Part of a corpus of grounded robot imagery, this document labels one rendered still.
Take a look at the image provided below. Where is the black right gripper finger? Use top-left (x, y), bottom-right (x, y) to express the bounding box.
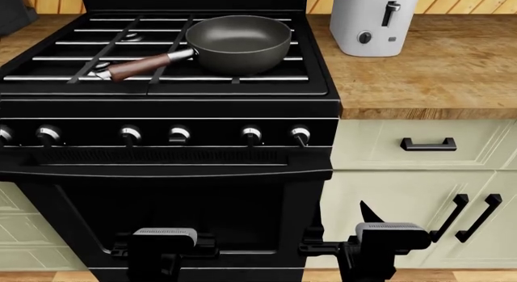
top-left (303, 225), bottom-right (325, 243)
top-left (359, 200), bottom-right (389, 232)

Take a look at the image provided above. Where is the black and silver stove knob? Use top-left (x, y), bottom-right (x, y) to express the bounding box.
top-left (290, 124), bottom-right (313, 149)
top-left (120, 124), bottom-right (143, 147)
top-left (35, 124), bottom-right (62, 147)
top-left (0, 125), bottom-right (14, 146)
top-left (168, 124), bottom-right (191, 144)
top-left (241, 124), bottom-right (263, 147)

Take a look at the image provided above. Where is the black gas stove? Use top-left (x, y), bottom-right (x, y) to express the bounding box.
top-left (0, 0), bottom-right (343, 282)

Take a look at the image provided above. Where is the black cast iron stove grate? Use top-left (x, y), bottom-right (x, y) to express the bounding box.
top-left (148, 14), bottom-right (310, 85)
top-left (2, 15), bottom-right (194, 85)

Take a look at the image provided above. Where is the cream cabinet door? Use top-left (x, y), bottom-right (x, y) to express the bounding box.
top-left (310, 170), bottom-right (497, 270)
top-left (464, 170), bottom-right (517, 270)

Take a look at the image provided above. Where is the black oven door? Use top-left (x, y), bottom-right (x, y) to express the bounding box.
top-left (0, 148), bottom-right (334, 282)

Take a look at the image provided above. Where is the cream cabinet drawer front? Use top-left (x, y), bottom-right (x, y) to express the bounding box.
top-left (331, 119), bottom-right (517, 171)

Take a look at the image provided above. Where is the cream drawer cabinet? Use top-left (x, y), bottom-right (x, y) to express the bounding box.
top-left (0, 180), bottom-right (88, 272)

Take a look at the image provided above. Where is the white toaster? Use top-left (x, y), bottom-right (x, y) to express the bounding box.
top-left (329, 0), bottom-right (422, 57)

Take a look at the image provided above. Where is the dark countertop appliance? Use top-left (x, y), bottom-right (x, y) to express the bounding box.
top-left (0, 0), bottom-right (40, 38)

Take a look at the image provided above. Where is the grey topped right wrist camera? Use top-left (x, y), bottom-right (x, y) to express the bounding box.
top-left (354, 221), bottom-right (432, 250)

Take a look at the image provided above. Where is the grey topped wrist camera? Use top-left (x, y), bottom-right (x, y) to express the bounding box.
top-left (132, 226), bottom-right (200, 250)
top-left (354, 221), bottom-right (432, 250)

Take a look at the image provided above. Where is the grey topped left wrist camera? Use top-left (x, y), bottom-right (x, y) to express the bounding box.
top-left (132, 226), bottom-right (200, 250)

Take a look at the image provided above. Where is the black cabinet door handle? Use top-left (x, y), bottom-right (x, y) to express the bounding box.
top-left (455, 192), bottom-right (503, 244)
top-left (429, 193), bottom-right (470, 243)

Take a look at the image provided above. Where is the black drawer pull handle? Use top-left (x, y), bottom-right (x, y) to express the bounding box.
top-left (400, 137), bottom-right (458, 152)

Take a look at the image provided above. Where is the black oven door handle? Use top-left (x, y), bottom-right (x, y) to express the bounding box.
top-left (19, 149), bottom-right (290, 168)

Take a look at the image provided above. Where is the dark saucepan with wooden handle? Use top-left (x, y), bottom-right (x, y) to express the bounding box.
top-left (107, 15), bottom-right (293, 82)

